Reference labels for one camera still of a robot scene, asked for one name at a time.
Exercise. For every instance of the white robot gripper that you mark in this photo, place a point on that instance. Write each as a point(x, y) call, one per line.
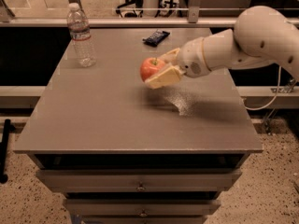
point(191, 57)

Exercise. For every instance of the red apple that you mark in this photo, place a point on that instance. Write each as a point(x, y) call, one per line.
point(150, 66)

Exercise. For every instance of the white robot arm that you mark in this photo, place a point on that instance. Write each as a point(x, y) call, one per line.
point(261, 36)

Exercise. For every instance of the clear plastic water bottle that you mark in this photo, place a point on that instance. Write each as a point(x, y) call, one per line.
point(79, 29)

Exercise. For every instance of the dark blue snack bar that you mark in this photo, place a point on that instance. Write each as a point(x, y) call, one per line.
point(156, 38)

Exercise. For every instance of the grey metal railing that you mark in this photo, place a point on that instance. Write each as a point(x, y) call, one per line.
point(110, 13)

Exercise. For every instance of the black office chair base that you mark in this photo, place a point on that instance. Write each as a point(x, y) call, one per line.
point(130, 3)

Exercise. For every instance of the grey drawer cabinet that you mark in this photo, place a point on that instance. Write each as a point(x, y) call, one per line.
point(104, 118)

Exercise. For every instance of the upper grey drawer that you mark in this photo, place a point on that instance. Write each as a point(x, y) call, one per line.
point(136, 181)

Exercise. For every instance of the grey drawer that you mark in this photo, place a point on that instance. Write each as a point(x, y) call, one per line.
point(136, 181)
point(141, 208)

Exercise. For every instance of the lower grey drawer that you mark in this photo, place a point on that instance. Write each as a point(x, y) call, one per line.
point(141, 208)

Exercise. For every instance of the black bar on floor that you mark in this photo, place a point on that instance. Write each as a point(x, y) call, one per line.
point(3, 151)

